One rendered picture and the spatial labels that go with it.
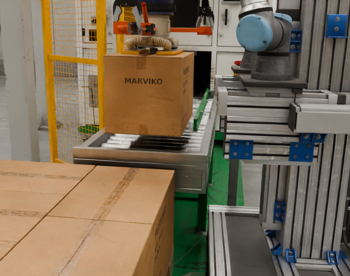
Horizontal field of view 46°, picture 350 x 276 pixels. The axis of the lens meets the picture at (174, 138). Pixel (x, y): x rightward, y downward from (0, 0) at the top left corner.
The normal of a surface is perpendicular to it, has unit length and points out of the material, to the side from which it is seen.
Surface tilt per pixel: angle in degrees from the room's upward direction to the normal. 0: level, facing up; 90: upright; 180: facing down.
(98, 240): 0
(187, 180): 90
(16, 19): 92
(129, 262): 0
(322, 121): 90
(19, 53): 90
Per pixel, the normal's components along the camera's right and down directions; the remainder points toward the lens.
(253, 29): -0.55, 0.32
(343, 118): -0.07, 0.25
